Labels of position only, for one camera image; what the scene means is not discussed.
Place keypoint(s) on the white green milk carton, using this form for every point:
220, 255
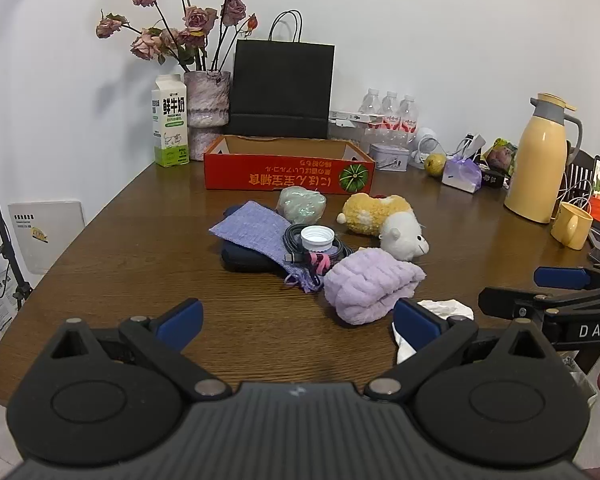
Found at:
170, 120

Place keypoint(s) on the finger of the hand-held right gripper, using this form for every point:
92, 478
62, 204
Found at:
505, 300
560, 276

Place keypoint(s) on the crumpled white tissue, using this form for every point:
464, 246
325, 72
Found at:
445, 307

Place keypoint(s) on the white robot-shaped gadget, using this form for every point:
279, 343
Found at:
426, 142

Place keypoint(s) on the pale printed tin box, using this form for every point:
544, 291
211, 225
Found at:
389, 157

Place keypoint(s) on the purple tissue pack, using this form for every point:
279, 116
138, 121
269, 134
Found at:
461, 175

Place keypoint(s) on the pale green bundle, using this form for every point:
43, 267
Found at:
302, 202

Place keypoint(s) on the colourful snack bag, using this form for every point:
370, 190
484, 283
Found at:
500, 155

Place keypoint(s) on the yellow white plush toy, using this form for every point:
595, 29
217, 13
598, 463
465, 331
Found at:
375, 215

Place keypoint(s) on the black paper bag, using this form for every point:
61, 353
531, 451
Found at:
280, 90

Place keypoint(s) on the small black box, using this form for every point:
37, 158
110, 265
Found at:
492, 179

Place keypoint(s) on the white bottle cap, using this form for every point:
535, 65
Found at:
316, 237

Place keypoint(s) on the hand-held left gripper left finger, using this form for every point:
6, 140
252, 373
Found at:
182, 319

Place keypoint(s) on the yellow-green apple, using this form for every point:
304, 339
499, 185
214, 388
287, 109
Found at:
435, 166

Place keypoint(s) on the dried pink rose bouquet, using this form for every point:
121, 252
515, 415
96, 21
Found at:
195, 17

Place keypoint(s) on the flat white carton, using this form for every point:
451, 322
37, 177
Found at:
352, 116

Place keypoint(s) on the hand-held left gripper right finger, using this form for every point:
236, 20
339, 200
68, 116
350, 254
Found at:
416, 325

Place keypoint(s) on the clear water bottle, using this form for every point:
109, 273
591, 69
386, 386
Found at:
409, 112
390, 105
371, 102

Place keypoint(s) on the clear jar of seeds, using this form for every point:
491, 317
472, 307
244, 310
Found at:
345, 131

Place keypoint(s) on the red cardboard box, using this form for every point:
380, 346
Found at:
280, 172

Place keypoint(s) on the dark wooden chair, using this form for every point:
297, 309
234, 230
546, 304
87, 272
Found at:
580, 170

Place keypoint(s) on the purple knitted cloth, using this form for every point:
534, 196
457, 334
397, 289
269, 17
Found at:
252, 225

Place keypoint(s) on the mottled purple white vase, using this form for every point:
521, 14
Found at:
205, 100

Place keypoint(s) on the yellow thermos jug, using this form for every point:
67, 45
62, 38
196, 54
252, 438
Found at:
537, 160

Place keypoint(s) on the yellow mug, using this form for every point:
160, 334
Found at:
570, 225

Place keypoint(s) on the dark blue zip case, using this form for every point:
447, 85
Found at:
245, 261

